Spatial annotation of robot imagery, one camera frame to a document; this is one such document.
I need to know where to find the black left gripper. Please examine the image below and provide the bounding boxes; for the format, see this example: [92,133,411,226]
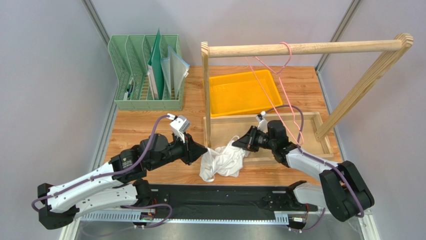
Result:
[148,130,209,171]

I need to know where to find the white tank top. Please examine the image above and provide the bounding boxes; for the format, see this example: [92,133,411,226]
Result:
[199,135,250,183]

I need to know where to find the pink wire hanger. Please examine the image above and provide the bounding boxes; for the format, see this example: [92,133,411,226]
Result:
[245,41,305,145]

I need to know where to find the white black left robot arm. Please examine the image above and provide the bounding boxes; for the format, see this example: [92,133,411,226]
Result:
[37,133,208,230]

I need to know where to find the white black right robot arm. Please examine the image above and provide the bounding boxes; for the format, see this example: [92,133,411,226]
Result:
[232,120,375,222]

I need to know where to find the yellow plastic tray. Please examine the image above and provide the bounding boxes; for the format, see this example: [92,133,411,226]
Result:
[209,69,283,118]

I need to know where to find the wooden clothes rack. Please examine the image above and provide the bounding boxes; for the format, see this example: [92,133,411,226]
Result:
[199,33,414,162]

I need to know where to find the translucent document pouch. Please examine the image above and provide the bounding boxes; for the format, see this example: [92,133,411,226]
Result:
[160,45,190,99]

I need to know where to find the green folder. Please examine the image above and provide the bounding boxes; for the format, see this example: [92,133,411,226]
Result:
[148,29,165,100]

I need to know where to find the green file organizer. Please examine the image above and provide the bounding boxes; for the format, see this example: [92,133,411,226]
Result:
[107,34,185,111]

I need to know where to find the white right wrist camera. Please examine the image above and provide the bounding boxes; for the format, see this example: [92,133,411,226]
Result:
[256,111,268,133]

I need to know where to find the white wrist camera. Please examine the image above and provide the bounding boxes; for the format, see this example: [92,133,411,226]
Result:
[256,111,268,133]
[167,113,191,143]

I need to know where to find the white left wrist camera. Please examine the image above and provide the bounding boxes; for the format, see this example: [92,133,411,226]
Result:
[167,113,191,143]

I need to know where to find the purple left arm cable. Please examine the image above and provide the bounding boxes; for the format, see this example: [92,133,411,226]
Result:
[31,115,174,230]

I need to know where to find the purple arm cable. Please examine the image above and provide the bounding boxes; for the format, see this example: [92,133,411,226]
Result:
[264,104,365,219]
[31,115,174,230]

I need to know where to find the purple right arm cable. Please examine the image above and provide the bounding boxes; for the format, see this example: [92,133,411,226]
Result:
[264,104,365,219]

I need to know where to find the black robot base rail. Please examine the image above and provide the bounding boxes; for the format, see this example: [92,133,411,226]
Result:
[134,184,317,220]

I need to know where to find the white slotted cable duct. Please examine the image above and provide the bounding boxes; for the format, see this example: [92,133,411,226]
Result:
[80,209,290,225]

